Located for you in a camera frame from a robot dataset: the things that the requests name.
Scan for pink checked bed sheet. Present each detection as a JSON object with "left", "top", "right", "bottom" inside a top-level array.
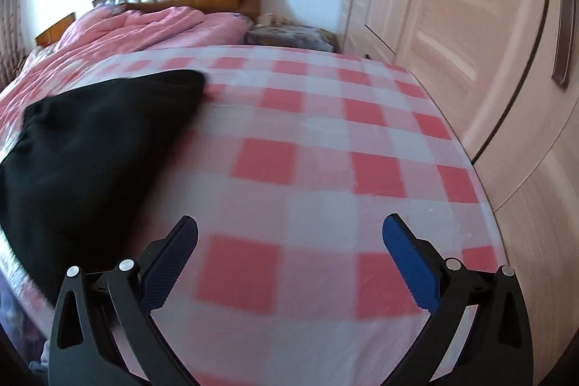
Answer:
[{"left": 0, "top": 44, "right": 498, "bottom": 386}]

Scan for light wooden wardrobe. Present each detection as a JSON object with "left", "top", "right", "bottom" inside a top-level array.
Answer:
[{"left": 337, "top": 0, "right": 579, "bottom": 386}]

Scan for small items on nightstand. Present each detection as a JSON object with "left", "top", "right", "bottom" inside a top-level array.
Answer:
[{"left": 257, "top": 12, "right": 291, "bottom": 27}]

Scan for pink quilt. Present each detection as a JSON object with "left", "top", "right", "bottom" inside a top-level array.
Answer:
[{"left": 0, "top": 5, "right": 254, "bottom": 106}]

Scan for wooden nightstand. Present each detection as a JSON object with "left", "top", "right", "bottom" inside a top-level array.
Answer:
[{"left": 35, "top": 12, "right": 76, "bottom": 47}]

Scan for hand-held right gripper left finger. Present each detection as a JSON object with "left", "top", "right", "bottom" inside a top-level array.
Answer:
[{"left": 47, "top": 215, "right": 200, "bottom": 386}]

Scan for purple cloth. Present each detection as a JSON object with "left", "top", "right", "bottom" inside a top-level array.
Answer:
[{"left": 0, "top": 277, "right": 50, "bottom": 369}]

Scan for black pants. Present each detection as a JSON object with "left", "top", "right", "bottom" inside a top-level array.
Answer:
[{"left": 0, "top": 69, "right": 206, "bottom": 307}]

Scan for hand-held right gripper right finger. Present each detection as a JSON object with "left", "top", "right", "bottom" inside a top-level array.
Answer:
[{"left": 377, "top": 213, "right": 533, "bottom": 386}]

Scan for dark wardrobe door handle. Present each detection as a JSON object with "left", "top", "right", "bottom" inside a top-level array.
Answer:
[{"left": 551, "top": 0, "right": 576, "bottom": 89}]

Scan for dark red patterned curtain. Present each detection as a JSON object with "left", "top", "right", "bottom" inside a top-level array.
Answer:
[{"left": 0, "top": 0, "right": 23, "bottom": 85}]

